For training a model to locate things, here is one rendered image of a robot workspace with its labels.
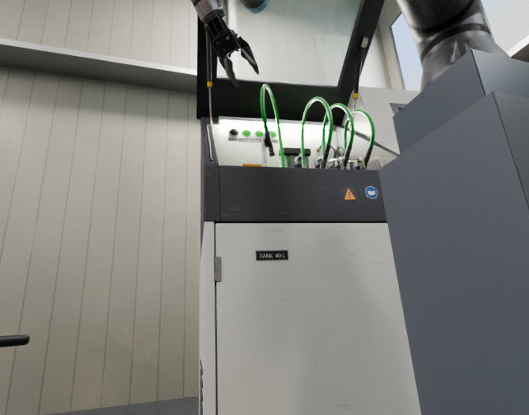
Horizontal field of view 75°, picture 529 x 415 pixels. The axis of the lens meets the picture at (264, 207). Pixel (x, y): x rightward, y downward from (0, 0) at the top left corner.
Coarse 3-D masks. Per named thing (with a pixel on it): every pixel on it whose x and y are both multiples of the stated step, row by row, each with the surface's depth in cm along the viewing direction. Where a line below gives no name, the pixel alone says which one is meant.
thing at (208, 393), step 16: (208, 224) 86; (208, 240) 85; (208, 256) 84; (208, 272) 83; (208, 288) 81; (208, 304) 80; (208, 320) 79; (208, 336) 78; (208, 352) 77; (208, 368) 76; (208, 384) 75; (208, 400) 74
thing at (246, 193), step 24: (240, 168) 93; (264, 168) 94; (288, 168) 96; (312, 168) 97; (240, 192) 91; (264, 192) 92; (288, 192) 94; (312, 192) 95; (336, 192) 96; (360, 192) 98; (240, 216) 89; (264, 216) 90; (288, 216) 91; (312, 216) 93; (336, 216) 94; (360, 216) 95; (384, 216) 97
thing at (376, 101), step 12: (360, 96) 154; (372, 96) 155; (384, 96) 157; (396, 96) 158; (408, 96) 160; (348, 108) 166; (360, 108) 153; (372, 108) 151; (384, 108) 152; (360, 120) 153; (372, 120) 146; (384, 120) 147; (360, 132) 153; (384, 132) 143; (384, 144) 139; (396, 144) 140
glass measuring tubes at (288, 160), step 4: (284, 148) 156; (288, 148) 156; (292, 148) 156; (296, 148) 157; (300, 148) 157; (304, 148) 158; (308, 148) 158; (284, 152) 155; (288, 152) 155; (292, 152) 156; (296, 152) 156; (300, 152) 157; (308, 152) 157; (280, 156) 157; (284, 156) 155; (288, 156) 158; (292, 156) 156; (296, 156) 159; (308, 156) 160; (280, 160) 157; (284, 160) 155; (288, 160) 157; (292, 160) 155; (308, 160) 157; (280, 164) 156; (284, 164) 154; (288, 164) 157; (292, 164) 155; (308, 164) 156
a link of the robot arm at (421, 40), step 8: (472, 0) 56; (464, 8) 56; (472, 8) 58; (480, 8) 59; (456, 16) 57; (464, 16) 58; (472, 16) 58; (480, 16) 59; (408, 24) 63; (440, 24) 58; (448, 24) 58; (456, 24) 58; (464, 24) 58; (480, 24) 58; (416, 32) 62; (424, 32) 61; (432, 32) 60; (440, 32) 60; (416, 40) 65; (424, 40) 62; (424, 48) 62
